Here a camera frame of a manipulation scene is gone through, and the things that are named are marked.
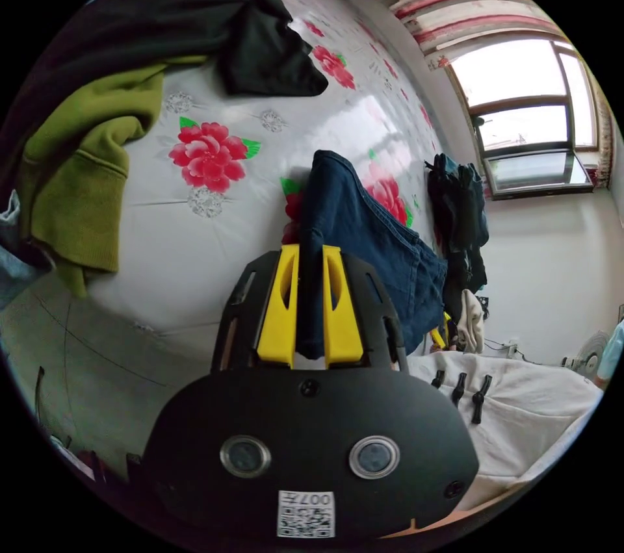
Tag white jacket with black toggles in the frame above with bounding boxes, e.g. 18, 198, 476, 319
407, 350, 606, 513

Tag red striped white curtain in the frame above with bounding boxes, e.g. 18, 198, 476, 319
368, 0, 569, 72

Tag white fan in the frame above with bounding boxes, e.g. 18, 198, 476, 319
560, 328, 611, 388

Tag pile of dark clothes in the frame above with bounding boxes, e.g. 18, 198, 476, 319
422, 152, 490, 354

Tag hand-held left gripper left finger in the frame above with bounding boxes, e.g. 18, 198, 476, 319
257, 244, 300, 363

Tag wooden-framed window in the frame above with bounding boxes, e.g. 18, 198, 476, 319
446, 37, 599, 201

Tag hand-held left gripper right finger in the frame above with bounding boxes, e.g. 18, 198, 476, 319
322, 244, 365, 367

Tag blue jeans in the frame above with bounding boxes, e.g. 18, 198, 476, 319
295, 149, 449, 360

